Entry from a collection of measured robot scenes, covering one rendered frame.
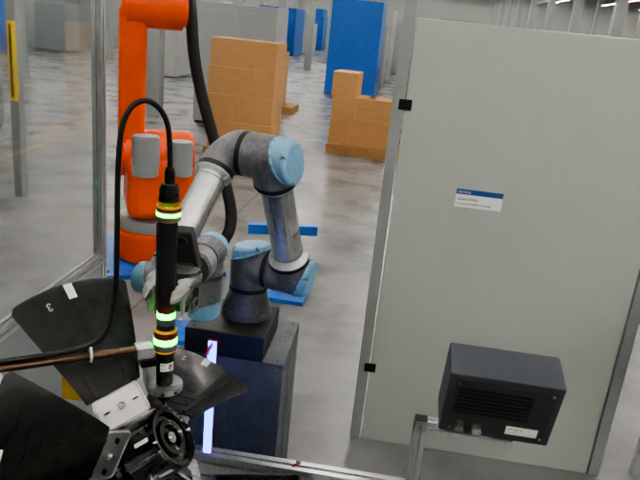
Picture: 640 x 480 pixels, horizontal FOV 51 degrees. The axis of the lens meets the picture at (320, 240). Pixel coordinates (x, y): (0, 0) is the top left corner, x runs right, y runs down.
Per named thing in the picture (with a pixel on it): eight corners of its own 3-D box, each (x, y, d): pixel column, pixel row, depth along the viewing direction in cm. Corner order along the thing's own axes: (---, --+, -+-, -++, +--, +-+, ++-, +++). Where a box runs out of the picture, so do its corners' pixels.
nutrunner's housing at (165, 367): (156, 406, 127) (161, 170, 112) (150, 395, 130) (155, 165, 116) (176, 402, 129) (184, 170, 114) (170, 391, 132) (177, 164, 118)
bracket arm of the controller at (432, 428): (413, 430, 164) (414, 420, 163) (413, 424, 167) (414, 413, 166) (511, 446, 162) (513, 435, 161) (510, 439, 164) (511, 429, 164)
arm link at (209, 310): (186, 303, 159) (188, 260, 155) (227, 314, 155) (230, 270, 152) (167, 314, 152) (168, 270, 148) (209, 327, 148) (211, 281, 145)
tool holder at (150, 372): (139, 402, 123) (140, 355, 120) (130, 383, 129) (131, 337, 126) (187, 393, 127) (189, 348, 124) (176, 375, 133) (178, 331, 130)
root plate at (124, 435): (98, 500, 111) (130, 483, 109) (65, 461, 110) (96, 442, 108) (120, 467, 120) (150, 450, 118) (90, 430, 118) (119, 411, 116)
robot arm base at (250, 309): (227, 300, 214) (229, 271, 211) (273, 306, 214) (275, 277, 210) (216, 320, 200) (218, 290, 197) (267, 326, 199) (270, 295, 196)
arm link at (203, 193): (209, 114, 172) (119, 278, 151) (247, 121, 168) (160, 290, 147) (223, 143, 181) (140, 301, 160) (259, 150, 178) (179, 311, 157)
